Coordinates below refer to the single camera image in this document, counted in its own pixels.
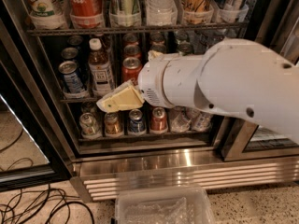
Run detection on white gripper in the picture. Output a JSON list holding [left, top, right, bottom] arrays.
[[96, 50, 173, 113]]

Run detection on red coke can top shelf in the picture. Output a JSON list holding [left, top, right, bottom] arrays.
[[69, 0, 102, 28]]

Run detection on red coke can shelf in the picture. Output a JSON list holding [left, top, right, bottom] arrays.
[[69, 0, 102, 28], [121, 57, 142, 85]]

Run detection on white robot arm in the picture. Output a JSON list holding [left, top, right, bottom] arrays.
[[97, 38, 299, 144]]

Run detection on red coke can middle shelf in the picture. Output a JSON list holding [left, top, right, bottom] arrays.
[[121, 57, 142, 85]]

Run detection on red can bottom shelf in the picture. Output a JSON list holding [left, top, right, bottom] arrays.
[[150, 107, 167, 133]]

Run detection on blue pepsi can bottom shelf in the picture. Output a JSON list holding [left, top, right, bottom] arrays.
[[128, 109, 146, 134]]

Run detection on gold can bottom shelf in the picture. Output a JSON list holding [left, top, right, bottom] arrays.
[[104, 112, 123, 137]]

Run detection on blue pepsi can front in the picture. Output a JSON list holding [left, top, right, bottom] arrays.
[[58, 61, 88, 98]]

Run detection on green white can bottom shelf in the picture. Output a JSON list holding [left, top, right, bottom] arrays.
[[79, 113, 102, 139]]

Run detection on clear water bottle top shelf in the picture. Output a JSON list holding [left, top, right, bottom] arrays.
[[145, 0, 177, 26]]

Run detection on green striped can top shelf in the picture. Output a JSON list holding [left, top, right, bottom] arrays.
[[109, 0, 141, 27]]

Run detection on orange can top shelf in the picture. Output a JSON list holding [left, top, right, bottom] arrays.
[[180, 0, 213, 24]]

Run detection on stainless fridge base grille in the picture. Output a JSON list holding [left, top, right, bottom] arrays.
[[70, 148, 299, 203]]

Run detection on white 7up can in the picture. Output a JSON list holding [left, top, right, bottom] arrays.
[[27, 0, 64, 30]]

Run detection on silver blue can top shelf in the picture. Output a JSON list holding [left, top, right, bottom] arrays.
[[212, 0, 249, 23]]

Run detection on open glass fridge door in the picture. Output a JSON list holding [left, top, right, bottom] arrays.
[[0, 23, 71, 191]]

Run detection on right fridge door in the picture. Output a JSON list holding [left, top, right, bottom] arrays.
[[221, 0, 299, 161]]

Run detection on tea bottle white cap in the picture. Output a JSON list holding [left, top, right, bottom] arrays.
[[88, 38, 115, 96]]

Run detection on water bottle bottom left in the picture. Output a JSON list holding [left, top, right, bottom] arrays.
[[169, 106, 191, 133]]

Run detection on water bottle bottom right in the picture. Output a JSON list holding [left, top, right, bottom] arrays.
[[192, 112, 213, 132]]

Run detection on clear plastic bin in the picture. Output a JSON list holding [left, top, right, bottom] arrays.
[[115, 186, 216, 224]]

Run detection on middle wire shelf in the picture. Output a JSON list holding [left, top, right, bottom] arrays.
[[60, 97, 99, 104]]

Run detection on wire shelf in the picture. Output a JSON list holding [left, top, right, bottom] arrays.
[[60, 97, 99, 104], [27, 21, 249, 36]]

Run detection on top wire shelf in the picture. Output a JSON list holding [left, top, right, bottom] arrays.
[[27, 21, 249, 36]]

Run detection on black cables on floor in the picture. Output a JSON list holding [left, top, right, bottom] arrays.
[[0, 184, 95, 224]]

